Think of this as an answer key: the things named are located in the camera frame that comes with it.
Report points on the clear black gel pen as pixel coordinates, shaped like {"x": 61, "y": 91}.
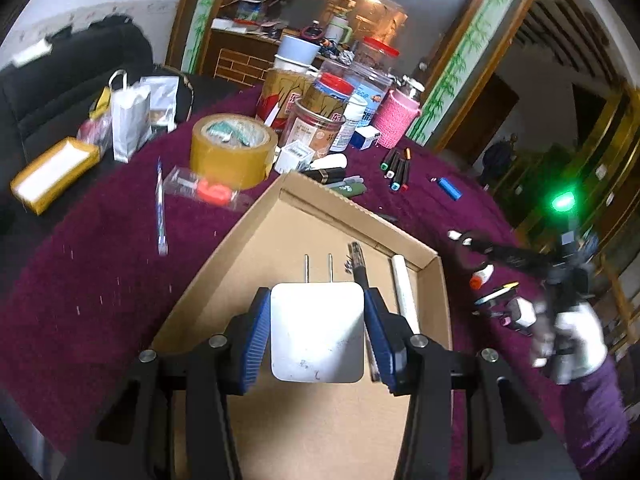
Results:
{"x": 359, "y": 265}

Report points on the clear packet with red item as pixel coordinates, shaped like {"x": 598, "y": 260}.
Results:
{"x": 210, "y": 190}

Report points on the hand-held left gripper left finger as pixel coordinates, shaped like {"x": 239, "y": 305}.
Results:
{"x": 256, "y": 345}

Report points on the small white barcode box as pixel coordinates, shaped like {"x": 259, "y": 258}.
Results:
{"x": 292, "y": 155}

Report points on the black marker green cap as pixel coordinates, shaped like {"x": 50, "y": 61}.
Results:
{"x": 389, "y": 159}

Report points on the black marker red cap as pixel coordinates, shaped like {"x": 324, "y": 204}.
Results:
{"x": 405, "y": 175}

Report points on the open cardboard carton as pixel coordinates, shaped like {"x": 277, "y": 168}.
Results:
{"x": 255, "y": 7}

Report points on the pink knitted bottle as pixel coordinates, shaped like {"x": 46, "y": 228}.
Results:
{"x": 397, "y": 115}

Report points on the black marker blue cap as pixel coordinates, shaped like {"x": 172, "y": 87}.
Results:
{"x": 400, "y": 172}

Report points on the black marker pink ends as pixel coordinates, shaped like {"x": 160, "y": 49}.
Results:
{"x": 500, "y": 316}

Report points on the thin black pen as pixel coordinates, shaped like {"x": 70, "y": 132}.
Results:
{"x": 385, "y": 217}

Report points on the blue ballpoint pen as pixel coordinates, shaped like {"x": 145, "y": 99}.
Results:
{"x": 161, "y": 210}

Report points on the white wall charger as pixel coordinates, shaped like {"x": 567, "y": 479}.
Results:
{"x": 315, "y": 330}

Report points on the stacked white cups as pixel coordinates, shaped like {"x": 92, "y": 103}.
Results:
{"x": 296, "y": 55}

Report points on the white plastic jar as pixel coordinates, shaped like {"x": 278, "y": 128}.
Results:
{"x": 354, "y": 112}

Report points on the shallow cardboard box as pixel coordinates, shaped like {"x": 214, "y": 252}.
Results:
{"x": 300, "y": 230}

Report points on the yellow cardboard box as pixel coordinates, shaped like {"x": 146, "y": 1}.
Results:
{"x": 55, "y": 170}

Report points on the long white tube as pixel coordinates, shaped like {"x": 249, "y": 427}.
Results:
{"x": 404, "y": 285}

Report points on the white foil pouch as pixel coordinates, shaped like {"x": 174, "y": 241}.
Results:
{"x": 161, "y": 95}

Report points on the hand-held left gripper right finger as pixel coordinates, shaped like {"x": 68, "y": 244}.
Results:
{"x": 384, "y": 345}

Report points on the white paper tag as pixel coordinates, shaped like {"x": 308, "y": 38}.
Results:
{"x": 32, "y": 53}

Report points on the yellow pen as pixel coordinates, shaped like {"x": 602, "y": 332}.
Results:
{"x": 495, "y": 294}

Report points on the white bottle orange cap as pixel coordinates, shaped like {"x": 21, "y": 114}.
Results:
{"x": 482, "y": 276}

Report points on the brown bamboo-print canister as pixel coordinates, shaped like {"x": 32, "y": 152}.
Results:
{"x": 277, "y": 97}

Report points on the small jar red lid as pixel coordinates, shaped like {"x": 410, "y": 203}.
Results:
{"x": 329, "y": 91}

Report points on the green white mug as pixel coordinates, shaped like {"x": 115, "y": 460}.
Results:
{"x": 340, "y": 27}

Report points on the blue lighter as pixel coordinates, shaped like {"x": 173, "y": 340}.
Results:
{"x": 448, "y": 189}

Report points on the person's right forearm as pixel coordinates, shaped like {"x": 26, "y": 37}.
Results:
{"x": 600, "y": 410}

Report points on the large jar blue label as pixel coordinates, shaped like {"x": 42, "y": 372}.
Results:
{"x": 375, "y": 67}

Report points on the wooden cabinet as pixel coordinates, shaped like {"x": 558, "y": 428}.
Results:
{"x": 240, "y": 60}

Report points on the white paper bag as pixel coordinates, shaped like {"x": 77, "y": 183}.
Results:
{"x": 127, "y": 125}

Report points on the maroon tablecloth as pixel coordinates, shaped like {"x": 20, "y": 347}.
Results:
{"x": 100, "y": 270}

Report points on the person's right hand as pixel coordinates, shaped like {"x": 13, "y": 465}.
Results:
{"x": 582, "y": 340}

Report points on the green marker pen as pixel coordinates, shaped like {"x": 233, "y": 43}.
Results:
{"x": 352, "y": 189}

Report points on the brown packing tape roll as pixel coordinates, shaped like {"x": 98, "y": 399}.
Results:
{"x": 220, "y": 165}

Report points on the clear plastic bag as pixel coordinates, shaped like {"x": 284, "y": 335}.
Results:
{"x": 94, "y": 130}

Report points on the black lipstick tube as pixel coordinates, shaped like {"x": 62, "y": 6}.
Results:
{"x": 322, "y": 175}

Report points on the short white cylinder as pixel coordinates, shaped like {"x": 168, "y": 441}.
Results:
{"x": 332, "y": 161}

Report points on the bamboo-painted door frame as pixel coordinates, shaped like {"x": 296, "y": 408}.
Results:
{"x": 465, "y": 55}
{"x": 200, "y": 15}

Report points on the black marker grey cap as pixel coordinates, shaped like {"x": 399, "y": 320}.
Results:
{"x": 395, "y": 164}

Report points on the clear jar tan label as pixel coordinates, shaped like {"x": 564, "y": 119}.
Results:
{"x": 312, "y": 132}

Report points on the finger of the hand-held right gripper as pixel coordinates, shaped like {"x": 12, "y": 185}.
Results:
{"x": 521, "y": 316}
{"x": 505, "y": 255}

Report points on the small white blue box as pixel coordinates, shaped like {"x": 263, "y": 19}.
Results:
{"x": 365, "y": 137}

